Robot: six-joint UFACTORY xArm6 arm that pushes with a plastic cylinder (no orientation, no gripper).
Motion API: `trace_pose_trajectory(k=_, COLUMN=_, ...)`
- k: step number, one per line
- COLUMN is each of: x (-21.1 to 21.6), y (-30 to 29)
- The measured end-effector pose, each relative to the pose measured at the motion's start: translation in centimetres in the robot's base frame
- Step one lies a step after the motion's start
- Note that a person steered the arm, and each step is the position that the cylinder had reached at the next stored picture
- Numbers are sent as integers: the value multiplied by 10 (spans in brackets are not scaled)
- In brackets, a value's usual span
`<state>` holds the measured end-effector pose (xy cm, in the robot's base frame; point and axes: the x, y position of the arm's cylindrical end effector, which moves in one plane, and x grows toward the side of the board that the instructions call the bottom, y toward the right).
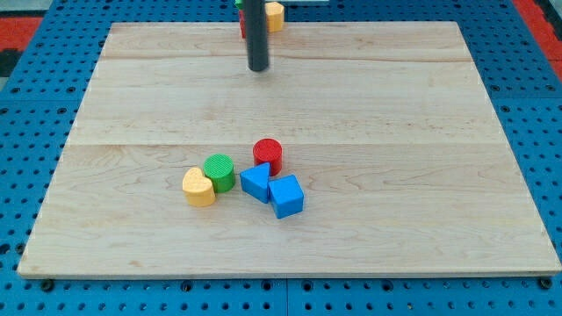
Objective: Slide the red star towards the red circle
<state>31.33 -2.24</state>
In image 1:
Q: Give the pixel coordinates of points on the green block at top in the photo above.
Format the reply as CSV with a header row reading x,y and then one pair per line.
x,y
239,4

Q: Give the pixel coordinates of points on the green cylinder block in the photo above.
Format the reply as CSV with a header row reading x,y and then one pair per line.
x,y
219,168

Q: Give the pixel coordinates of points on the wooden board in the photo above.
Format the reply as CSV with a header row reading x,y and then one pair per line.
x,y
388,127

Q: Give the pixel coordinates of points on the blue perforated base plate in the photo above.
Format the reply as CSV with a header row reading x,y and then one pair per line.
x,y
41,98

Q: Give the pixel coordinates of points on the yellow hexagon block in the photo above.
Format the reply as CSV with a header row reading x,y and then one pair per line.
x,y
275,16

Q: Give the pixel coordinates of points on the red cylinder block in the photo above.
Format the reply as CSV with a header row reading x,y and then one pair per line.
x,y
271,151

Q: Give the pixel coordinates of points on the blue cube block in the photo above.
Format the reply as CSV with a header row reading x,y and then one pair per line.
x,y
286,196

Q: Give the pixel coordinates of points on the blue triangle block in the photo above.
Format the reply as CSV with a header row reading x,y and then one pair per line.
x,y
255,182

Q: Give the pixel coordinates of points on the yellow heart block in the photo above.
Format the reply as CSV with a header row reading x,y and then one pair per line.
x,y
197,188

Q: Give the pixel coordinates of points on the red star block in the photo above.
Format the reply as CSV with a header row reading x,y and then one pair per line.
x,y
242,25

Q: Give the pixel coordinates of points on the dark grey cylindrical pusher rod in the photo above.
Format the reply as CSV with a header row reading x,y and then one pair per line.
x,y
256,35

